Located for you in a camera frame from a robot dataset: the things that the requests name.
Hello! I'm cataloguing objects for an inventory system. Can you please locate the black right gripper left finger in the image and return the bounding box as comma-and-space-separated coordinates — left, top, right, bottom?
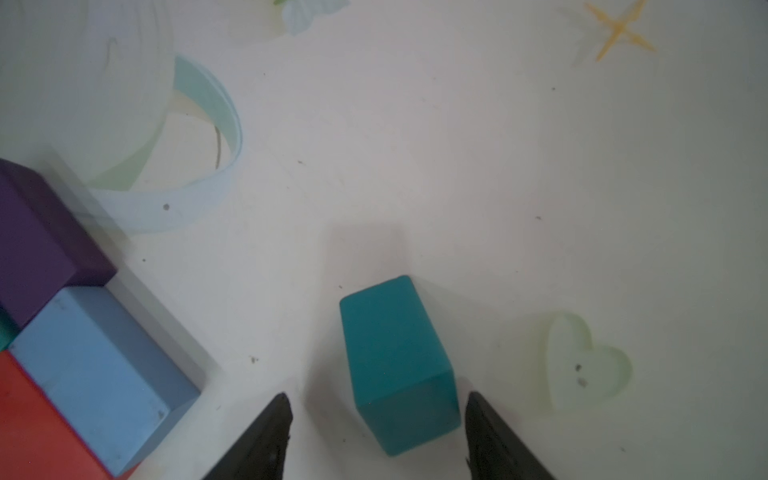
203, 393, 293, 480

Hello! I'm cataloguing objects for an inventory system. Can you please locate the blue grey triangle block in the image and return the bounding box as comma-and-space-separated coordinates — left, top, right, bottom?
10, 286, 200, 477

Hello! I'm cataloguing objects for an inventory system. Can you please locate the red block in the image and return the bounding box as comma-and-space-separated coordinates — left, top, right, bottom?
1, 351, 114, 480

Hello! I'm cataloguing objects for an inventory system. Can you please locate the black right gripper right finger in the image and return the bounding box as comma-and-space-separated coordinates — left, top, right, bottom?
465, 391, 555, 480

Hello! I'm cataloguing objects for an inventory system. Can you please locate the purple rectangular block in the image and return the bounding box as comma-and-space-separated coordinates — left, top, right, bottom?
1, 160, 117, 329

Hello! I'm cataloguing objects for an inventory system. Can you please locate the teal block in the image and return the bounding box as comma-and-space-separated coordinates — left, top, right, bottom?
339, 275, 461, 457
0, 309, 19, 351

